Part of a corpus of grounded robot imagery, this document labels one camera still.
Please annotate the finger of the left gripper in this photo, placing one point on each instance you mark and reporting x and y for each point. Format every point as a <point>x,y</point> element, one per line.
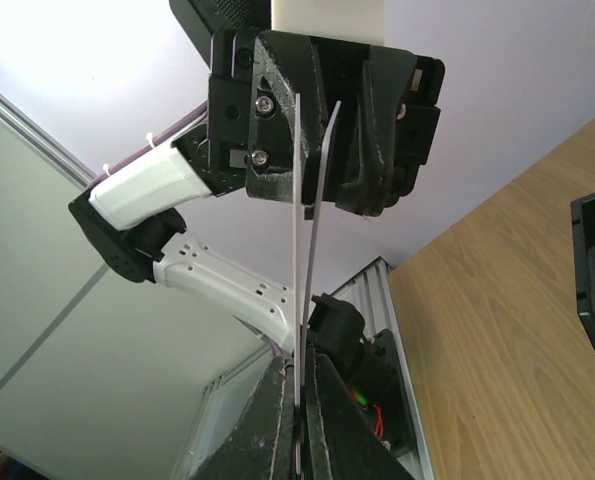
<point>384,79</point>
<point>287,70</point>

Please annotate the aluminium front rail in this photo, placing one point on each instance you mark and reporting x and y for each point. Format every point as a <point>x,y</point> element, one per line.
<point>357,311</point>

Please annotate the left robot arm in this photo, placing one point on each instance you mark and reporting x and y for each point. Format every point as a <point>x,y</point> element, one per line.
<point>130,216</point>

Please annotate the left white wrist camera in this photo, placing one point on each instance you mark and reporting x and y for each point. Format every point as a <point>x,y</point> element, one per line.
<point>352,20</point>

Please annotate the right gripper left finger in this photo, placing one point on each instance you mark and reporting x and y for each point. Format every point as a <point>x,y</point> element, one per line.
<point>261,444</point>

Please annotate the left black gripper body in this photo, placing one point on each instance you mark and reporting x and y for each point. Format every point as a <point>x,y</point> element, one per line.
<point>224,33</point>

